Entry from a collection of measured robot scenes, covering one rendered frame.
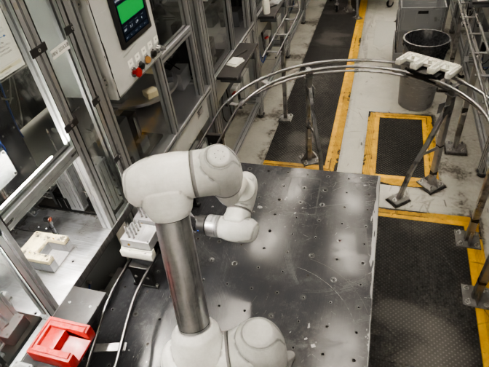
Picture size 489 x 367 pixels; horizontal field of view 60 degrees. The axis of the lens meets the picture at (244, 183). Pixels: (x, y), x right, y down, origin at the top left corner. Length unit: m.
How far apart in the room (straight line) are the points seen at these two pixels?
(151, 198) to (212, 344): 0.50
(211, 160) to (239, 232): 0.61
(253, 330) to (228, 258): 0.59
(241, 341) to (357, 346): 0.48
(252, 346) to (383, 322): 1.28
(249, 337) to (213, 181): 0.50
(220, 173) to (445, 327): 1.78
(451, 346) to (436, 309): 0.22
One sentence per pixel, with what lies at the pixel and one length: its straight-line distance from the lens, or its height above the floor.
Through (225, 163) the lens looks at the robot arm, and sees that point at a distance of 1.07.
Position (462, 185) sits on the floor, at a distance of 3.41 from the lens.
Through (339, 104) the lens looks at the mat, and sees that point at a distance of 4.17.
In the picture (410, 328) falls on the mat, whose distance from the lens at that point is 2.52.
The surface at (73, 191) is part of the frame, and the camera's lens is 1.89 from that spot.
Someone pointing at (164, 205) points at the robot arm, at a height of 1.38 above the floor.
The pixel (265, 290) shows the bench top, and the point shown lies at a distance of 1.77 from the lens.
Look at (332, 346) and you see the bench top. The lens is 1.64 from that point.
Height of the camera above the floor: 2.13
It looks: 40 degrees down
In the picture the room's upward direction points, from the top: 8 degrees counter-clockwise
